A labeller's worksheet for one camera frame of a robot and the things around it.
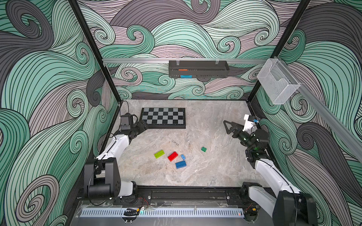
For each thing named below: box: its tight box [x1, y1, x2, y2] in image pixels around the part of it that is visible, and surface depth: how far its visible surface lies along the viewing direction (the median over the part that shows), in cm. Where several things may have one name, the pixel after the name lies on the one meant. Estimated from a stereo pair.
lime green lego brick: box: [153, 149, 165, 159], surface depth 92 cm
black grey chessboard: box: [139, 107, 186, 130], surface depth 106 cm
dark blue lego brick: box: [175, 160, 187, 170], surface depth 85 cm
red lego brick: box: [167, 151, 179, 162], surface depth 89 cm
